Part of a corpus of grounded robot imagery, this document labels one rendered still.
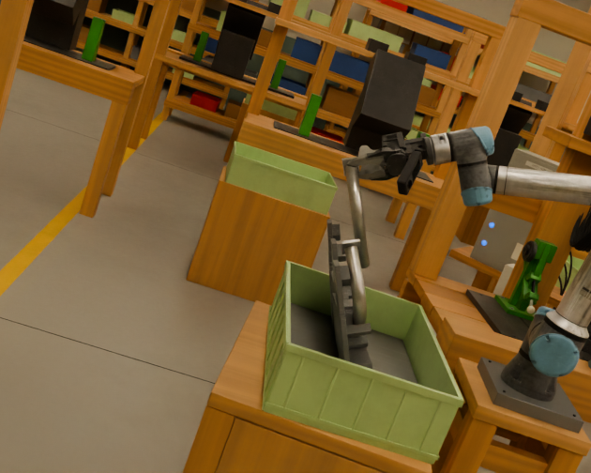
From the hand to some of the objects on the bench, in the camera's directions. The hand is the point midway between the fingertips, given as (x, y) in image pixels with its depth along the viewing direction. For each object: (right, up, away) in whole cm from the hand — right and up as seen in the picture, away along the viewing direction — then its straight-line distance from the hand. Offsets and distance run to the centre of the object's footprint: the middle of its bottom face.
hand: (353, 170), depth 210 cm
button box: (+84, -64, +53) cm, 118 cm away
